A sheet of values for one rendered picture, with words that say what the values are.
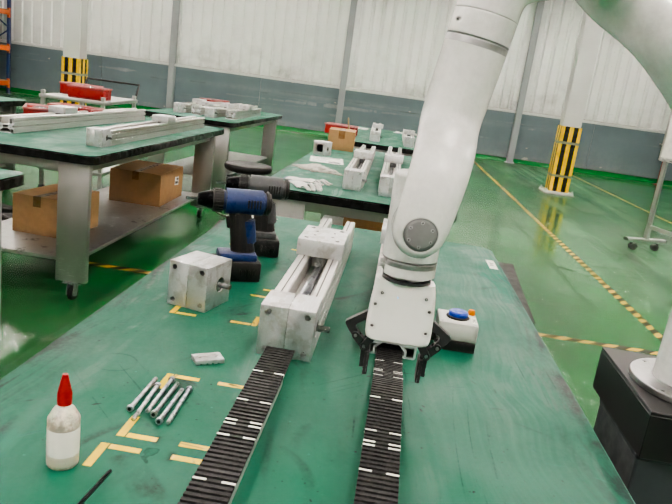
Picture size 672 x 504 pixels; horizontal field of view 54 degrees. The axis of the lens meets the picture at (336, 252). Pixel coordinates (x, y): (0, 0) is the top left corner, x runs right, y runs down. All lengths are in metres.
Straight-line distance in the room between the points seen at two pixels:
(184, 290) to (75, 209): 2.19
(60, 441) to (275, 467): 0.26
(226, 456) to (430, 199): 0.41
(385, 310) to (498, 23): 0.43
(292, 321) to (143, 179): 3.92
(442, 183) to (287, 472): 0.42
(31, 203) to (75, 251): 0.58
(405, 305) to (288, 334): 0.27
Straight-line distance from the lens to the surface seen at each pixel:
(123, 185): 5.08
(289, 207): 3.09
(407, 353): 1.29
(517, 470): 1.00
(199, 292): 1.37
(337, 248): 1.54
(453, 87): 0.94
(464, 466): 0.97
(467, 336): 1.35
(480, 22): 0.94
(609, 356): 1.29
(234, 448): 0.86
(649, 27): 1.06
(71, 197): 3.53
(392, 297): 0.99
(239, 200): 1.54
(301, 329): 1.17
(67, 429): 0.86
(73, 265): 3.61
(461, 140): 0.92
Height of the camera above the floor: 1.27
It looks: 14 degrees down
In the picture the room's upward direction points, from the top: 8 degrees clockwise
